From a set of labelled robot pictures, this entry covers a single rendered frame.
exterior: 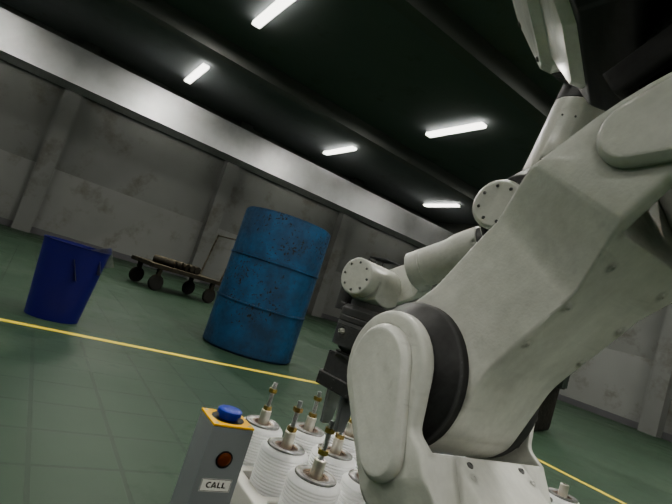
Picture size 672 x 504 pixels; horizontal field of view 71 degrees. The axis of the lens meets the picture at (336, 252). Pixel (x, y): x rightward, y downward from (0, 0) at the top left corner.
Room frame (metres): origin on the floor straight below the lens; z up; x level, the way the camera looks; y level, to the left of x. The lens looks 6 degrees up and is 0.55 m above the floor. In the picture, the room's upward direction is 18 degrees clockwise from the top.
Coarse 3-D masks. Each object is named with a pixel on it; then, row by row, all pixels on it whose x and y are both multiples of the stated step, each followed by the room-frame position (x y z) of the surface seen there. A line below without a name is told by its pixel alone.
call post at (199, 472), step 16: (208, 432) 0.76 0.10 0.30; (224, 432) 0.76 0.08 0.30; (240, 432) 0.77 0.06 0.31; (192, 448) 0.79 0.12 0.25; (208, 448) 0.75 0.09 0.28; (224, 448) 0.76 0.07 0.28; (240, 448) 0.78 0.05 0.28; (192, 464) 0.77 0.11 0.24; (208, 464) 0.75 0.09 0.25; (240, 464) 0.78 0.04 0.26; (192, 480) 0.75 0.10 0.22; (208, 480) 0.76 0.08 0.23; (224, 480) 0.77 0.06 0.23; (176, 496) 0.79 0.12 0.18; (192, 496) 0.75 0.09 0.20; (208, 496) 0.76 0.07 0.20; (224, 496) 0.78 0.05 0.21
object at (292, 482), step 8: (288, 472) 0.84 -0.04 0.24; (288, 480) 0.83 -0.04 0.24; (296, 480) 0.81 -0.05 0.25; (288, 488) 0.82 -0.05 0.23; (296, 488) 0.81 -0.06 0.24; (304, 488) 0.80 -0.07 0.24; (312, 488) 0.80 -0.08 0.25; (320, 488) 0.81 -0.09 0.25; (328, 488) 0.81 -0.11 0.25; (336, 488) 0.83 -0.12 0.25; (280, 496) 0.84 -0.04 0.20; (288, 496) 0.82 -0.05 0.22; (296, 496) 0.81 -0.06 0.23; (304, 496) 0.80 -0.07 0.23; (312, 496) 0.80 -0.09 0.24; (320, 496) 0.80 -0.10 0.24; (328, 496) 0.81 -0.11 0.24; (336, 496) 0.83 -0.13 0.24
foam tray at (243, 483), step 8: (240, 472) 0.95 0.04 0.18; (248, 472) 0.97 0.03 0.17; (240, 480) 0.91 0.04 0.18; (248, 480) 0.92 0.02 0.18; (240, 488) 0.89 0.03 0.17; (248, 488) 0.89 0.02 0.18; (232, 496) 0.91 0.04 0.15; (240, 496) 0.89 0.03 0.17; (248, 496) 0.86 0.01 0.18; (256, 496) 0.87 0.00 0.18; (264, 496) 0.88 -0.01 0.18
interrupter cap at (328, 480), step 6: (300, 468) 0.85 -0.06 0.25; (306, 468) 0.86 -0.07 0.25; (300, 474) 0.82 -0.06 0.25; (306, 474) 0.84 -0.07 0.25; (324, 474) 0.86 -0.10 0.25; (330, 474) 0.87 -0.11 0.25; (306, 480) 0.81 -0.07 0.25; (312, 480) 0.82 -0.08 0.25; (318, 480) 0.83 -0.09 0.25; (324, 480) 0.84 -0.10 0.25; (330, 480) 0.84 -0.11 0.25; (336, 480) 0.85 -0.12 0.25; (324, 486) 0.81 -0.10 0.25; (330, 486) 0.82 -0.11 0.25
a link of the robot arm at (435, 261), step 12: (480, 228) 0.69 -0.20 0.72; (444, 240) 0.75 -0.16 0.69; (456, 240) 0.73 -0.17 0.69; (468, 240) 0.71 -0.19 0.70; (420, 252) 0.77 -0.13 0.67; (432, 252) 0.75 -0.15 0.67; (444, 252) 0.74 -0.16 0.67; (456, 252) 0.72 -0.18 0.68; (420, 264) 0.76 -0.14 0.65; (432, 264) 0.75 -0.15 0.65; (444, 264) 0.74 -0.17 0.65; (456, 264) 0.73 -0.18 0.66; (432, 276) 0.76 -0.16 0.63; (444, 276) 0.75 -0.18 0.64
